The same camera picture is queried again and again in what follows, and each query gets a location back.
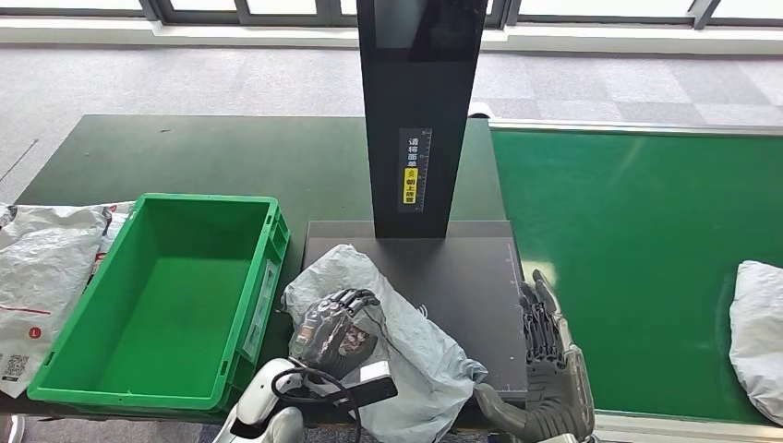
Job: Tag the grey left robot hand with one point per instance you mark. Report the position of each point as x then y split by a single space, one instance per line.
330 336

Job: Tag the grey poly mailer parcel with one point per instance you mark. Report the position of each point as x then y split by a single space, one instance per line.
416 367
758 336

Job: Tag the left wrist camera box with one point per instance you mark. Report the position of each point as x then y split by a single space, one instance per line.
374 373

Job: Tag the green conveyor belt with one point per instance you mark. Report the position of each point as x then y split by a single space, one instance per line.
611 214

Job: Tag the white parcel bag with red print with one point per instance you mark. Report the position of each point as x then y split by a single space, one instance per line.
117 217

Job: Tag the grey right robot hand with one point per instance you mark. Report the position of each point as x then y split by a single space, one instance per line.
556 397

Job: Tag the white round object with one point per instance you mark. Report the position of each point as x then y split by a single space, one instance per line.
479 110

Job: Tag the dark window frame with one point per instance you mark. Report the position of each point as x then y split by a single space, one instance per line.
202 17

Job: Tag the black inbound scanning machine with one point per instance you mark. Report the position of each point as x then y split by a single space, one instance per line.
452 287

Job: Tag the green plastic crate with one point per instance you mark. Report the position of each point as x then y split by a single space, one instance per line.
159 318

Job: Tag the white parcel bag with QR code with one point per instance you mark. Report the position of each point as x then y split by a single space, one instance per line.
43 269

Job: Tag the yellow and black label sticker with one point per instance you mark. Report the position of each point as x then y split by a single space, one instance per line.
410 186

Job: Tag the white window sill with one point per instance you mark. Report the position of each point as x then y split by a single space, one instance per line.
122 33

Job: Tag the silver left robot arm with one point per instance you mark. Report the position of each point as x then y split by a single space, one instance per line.
263 391

